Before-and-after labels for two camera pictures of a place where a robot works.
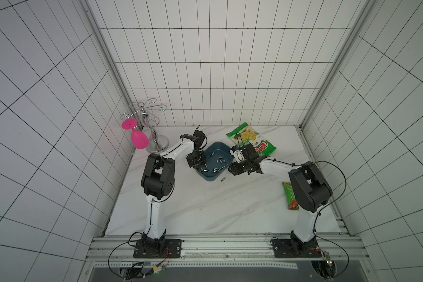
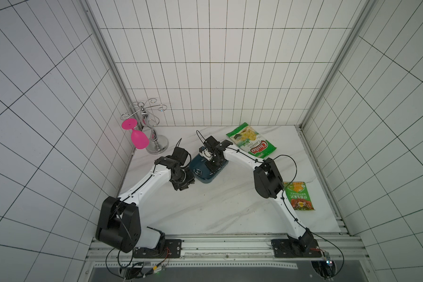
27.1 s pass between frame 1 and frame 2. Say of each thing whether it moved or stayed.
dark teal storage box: stayed
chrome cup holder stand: stayed
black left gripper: moved
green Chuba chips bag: stayed
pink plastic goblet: stayed
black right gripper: moved
